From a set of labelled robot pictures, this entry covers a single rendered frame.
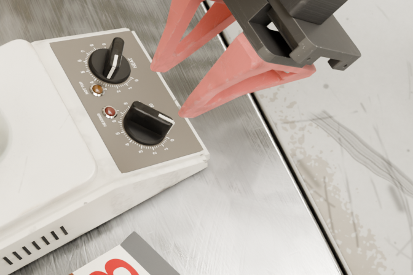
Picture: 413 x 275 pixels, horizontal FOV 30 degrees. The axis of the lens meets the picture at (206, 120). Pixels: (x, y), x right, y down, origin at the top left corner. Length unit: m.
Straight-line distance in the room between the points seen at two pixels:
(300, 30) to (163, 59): 0.11
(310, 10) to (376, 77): 0.24
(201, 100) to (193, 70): 0.19
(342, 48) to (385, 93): 0.21
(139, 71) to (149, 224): 0.11
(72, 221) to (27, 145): 0.06
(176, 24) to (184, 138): 0.14
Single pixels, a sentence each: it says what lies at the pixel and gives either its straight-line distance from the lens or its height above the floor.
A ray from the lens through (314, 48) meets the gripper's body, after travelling 0.39.
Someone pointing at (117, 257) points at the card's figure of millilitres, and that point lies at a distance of 0.56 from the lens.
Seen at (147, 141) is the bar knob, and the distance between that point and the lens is 0.54.
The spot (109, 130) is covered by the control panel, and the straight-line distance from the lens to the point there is 0.54.
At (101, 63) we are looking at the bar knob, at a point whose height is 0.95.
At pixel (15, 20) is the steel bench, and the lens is 0.67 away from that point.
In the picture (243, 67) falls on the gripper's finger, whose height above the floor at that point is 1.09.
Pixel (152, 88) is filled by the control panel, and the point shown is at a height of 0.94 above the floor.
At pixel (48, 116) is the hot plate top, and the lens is 0.52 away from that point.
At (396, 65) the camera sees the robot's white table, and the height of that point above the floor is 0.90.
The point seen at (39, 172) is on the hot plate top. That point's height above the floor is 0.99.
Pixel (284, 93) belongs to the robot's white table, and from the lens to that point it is 0.61.
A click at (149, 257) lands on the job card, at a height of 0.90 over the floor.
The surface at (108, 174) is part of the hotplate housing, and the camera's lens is 0.52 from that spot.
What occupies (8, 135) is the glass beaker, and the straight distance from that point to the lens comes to 0.51.
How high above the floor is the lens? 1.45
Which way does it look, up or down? 66 degrees down
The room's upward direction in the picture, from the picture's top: 3 degrees counter-clockwise
